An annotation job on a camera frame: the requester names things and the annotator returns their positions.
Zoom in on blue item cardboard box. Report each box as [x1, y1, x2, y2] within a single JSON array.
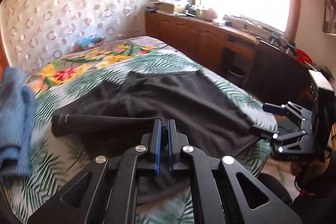
[[77, 36, 104, 50]]

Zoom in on long wooden cabinet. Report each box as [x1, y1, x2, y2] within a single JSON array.
[[145, 12, 313, 109]]

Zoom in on cardboard box on cabinet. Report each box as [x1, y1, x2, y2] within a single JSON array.
[[159, 2, 186, 14]]

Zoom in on circle pattern sheer curtain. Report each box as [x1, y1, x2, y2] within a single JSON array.
[[1, 0, 145, 73]]

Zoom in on black pants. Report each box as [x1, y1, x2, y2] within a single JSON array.
[[51, 69, 261, 205]]

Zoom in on palm leaf print blanket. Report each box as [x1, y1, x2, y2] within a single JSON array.
[[5, 50, 278, 223]]

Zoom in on folded blue jeans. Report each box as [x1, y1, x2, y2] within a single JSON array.
[[1, 67, 35, 189]]

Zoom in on black waste bin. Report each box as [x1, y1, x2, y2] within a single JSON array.
[[227, 65, 245, 87]]

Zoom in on floral bed sheet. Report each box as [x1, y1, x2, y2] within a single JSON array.
[[27, 36, 172, 96]]

